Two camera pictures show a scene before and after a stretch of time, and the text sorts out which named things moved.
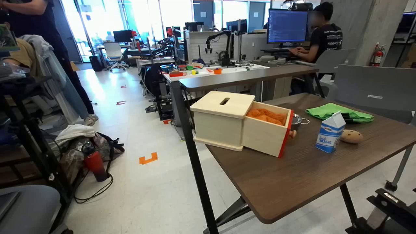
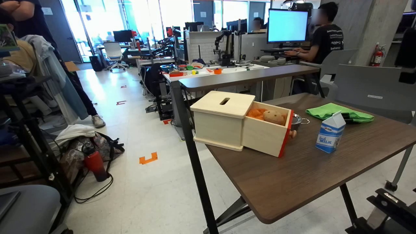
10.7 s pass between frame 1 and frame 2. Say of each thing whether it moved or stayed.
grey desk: stayed
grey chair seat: stayed
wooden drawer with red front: stayed
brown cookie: moved
